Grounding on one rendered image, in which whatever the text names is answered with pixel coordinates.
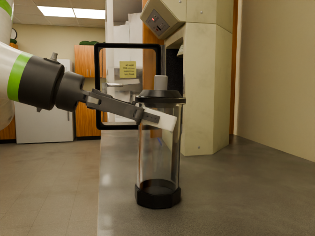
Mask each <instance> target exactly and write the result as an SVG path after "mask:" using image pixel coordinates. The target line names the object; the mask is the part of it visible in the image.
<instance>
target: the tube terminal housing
mask: <svg viewBox="0 0 315 236"><path fill-rule="evenodd" d="M232 33H233V0H186V22H185V23H184V24H182V25H181V26H180V27H179V28H177V29H176V30H175V31H174V32H173V33H171V34H170V35H169V36H168V37H166V38H165V39H164V45H165V49H180V47H181V45H182V42H183V74H185V94H183V97H185V98H186V104H184V105H183V118H182V135H181V140H180V152H181V153H182V154H183V155H184V156H191V155H212V154H214V153H216V152H217V151H219V150H221V149H222V148H224V147H226V146H227V145H229V125H230V98H231V70H232V42H233V35H232Z"/></svg>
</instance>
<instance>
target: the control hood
mask: <svg viewBox="0 0 315 236"><path fill-rule="evenodd" d="M153 9H155V10H156V11H157V12H158V13H159V15H160V16H161V17H162V18H163V19H164V20H165V21H166V23H167V24H168V25H169V26H170V27H169V28H168V29H167V30H166V31H165V32H163V33H162V34H161V35H160V36H158V35H157V34H156V33H155V32H154V31H153V30H152V29H151V27H150V26H149V25H148V24H147V23H146V20H147V19H148V17H149V15H150V14H151V12H152V10H153ZM140 19H141V20H142V21H143V22H144V24H145V25H146V26H147V27H148V28H149V29H150V30H151V31H152V32H153V33H154V35H155V36H156V37H157V38H158V39H162V40H164V39H165V38H166V37H168V36H169V35H170V34H171V33H173V32H174V31H175V30H176V29H177V28H179V27H180V26H181V25H182V24H184V23H185V22H186V0H148V1H147V3H146V5H145V7H144V9H143V11H142V13H141V15H140Z"/></svg>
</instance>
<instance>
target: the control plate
mask: <svg viewBox="0 0 315 236"><path fill-rule="evenodd" d="M155 16H156V17H155ZM153 19H154V20H153ZM162 22H163V23H164V24H162ZM146 23H147V24H148V25H149V26H150V27H151V29H152V30H153V31H154V32H155V33H156V34H157V35H158V36H160V35H161V34H162V33H163V32H165V31H166V30H167V29H168V28H169V27H170V26H169V25H168V24H167V23H166V21H165V20H164V19H163V18H162V17H161V16H160V15H159V13H158V12H157V11H156V10H155V9H153V10H152V12H151V14H150V15H149V17H148V19H147V20H146ZM161 24H162V26H161V27H160V29H161V31H160V30H159V29H158V28H157V26H160V25H161ZM156 29H158V31H156Z"/></svg>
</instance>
